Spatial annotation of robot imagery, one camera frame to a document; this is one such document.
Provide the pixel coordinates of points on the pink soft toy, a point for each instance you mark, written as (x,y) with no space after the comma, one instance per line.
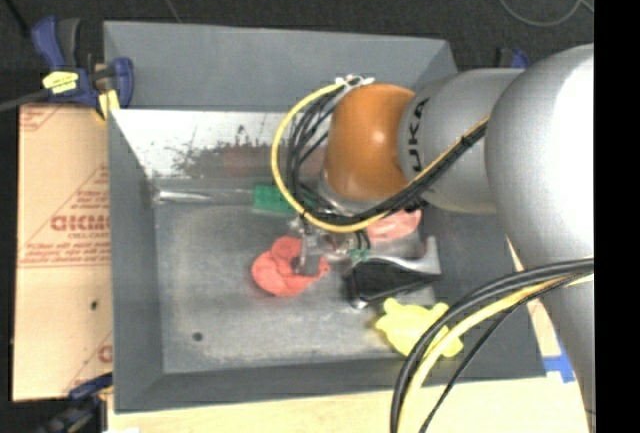
(395,226)

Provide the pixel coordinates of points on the brown cardboard board red print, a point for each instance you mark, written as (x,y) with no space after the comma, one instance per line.
(60,221)

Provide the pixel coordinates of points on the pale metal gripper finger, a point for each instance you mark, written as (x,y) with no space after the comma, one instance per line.
(303,253)
(314,262)

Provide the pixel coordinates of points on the red crumpled cloth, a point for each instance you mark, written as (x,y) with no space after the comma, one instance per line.
(275,273)

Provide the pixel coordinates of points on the yellow toy animal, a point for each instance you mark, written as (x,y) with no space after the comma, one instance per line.
(405,326)

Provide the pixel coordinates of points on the grey metal bin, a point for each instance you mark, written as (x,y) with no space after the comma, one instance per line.
(210,301)

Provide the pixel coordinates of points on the clear plastic tube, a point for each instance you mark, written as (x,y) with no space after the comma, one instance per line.
(200,196)

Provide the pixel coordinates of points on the black and silver stapler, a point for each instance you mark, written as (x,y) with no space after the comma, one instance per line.
(390,276)

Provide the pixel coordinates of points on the green flat block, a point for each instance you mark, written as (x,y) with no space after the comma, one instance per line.
(270,200)

